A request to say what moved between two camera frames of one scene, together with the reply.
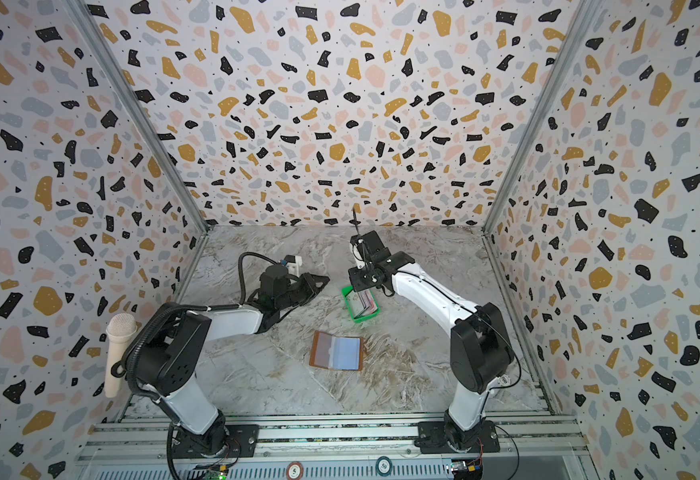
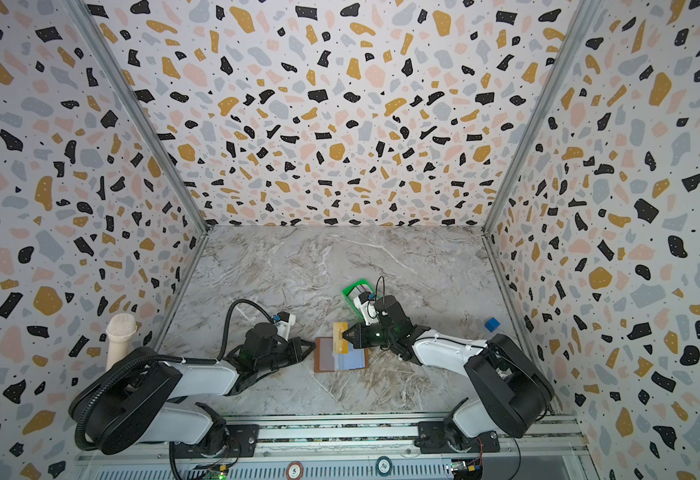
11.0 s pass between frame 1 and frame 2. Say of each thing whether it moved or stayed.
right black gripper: moved
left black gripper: moved
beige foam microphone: stayed
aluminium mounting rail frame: stayed
